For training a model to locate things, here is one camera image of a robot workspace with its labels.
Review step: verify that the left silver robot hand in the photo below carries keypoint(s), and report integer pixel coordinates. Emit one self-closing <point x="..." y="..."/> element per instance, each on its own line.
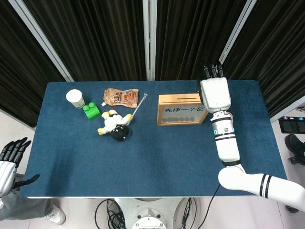
<point x="4" y="174"/>

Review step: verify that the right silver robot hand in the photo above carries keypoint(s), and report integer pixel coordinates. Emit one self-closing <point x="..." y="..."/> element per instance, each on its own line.
<point x="215" y="95"/>

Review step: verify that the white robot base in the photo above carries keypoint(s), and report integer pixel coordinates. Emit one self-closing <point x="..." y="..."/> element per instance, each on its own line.
<point x="147" y="214"/>

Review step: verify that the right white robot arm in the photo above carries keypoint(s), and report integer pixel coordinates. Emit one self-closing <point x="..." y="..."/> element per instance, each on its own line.
<point x="227" y="145"/>

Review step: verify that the grey trouser leg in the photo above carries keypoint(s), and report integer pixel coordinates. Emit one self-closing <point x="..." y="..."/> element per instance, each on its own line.
<point x="28" y="202"/>

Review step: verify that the white shoe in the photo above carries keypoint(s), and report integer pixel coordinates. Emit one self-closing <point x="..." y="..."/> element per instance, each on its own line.
<point x="57" y="215"/>

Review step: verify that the black pleated curtain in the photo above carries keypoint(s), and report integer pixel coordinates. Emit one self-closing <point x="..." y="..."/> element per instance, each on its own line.
<point x="181" y="35"/>
<point x="95" y="35"/>
<point x="281" y="47"/>
<point x="23" y="71"/>

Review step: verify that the clear glass tube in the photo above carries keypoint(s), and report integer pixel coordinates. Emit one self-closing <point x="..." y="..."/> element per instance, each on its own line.
<point x="139" y="106"/>

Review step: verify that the black electronic device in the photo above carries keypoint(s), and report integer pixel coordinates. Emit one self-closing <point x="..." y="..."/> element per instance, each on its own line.
<point x="293" y="125"/>

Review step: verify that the orange snack pouch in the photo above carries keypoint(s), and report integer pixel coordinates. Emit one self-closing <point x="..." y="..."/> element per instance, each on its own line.
<point x="121" y="97"/>

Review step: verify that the black shoe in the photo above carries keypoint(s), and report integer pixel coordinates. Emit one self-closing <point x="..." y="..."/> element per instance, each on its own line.
<point x="295" y="148"/>
<point x="291" y="209"/>

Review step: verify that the white paper cup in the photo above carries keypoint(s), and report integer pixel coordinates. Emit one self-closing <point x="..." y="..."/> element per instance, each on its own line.
<point x="75" y="97"/>

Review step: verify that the plush doll with black head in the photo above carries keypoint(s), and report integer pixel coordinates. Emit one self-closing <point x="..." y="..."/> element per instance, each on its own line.
<point x="114" y="124"/>

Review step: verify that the green toy building block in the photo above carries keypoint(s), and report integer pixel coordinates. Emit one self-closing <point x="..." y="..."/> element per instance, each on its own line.
<point x="91" y="111"/>

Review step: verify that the blue table cloth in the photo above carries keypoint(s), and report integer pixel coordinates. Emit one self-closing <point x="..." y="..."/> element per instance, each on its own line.
<point x="119" y="162"/>

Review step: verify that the wooden coin bank box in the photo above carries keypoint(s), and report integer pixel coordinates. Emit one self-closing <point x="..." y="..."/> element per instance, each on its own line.
<point x="178" y="98"/>

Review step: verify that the white partition post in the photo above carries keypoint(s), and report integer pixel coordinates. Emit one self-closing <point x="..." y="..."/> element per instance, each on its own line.
<point x="149" y="35"/>
<point x="288" y="111"/>
<point x="233" y="40"/>
<point x="43" y="40"/>

